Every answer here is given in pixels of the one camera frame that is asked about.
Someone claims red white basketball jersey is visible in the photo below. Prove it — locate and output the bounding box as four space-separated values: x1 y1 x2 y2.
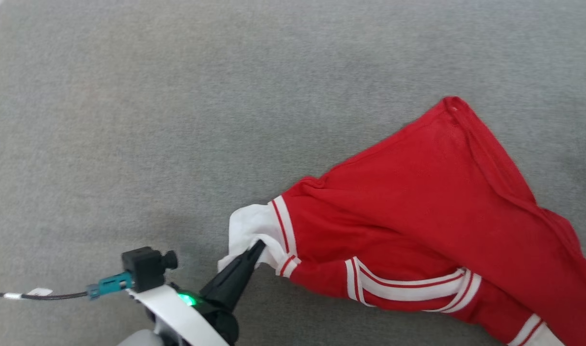
218 96 586 346

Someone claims grey fabric sofa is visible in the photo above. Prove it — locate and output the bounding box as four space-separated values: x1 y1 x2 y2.
0 0 586 346

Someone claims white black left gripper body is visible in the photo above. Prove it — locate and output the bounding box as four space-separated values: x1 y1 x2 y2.
129 284 240 346

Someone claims black cable with teal connector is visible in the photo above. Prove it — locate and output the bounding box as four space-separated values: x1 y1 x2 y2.
0 272 133 301

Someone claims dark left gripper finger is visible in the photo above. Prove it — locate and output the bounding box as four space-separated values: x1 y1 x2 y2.
199 239 265 303
210 242 268 313

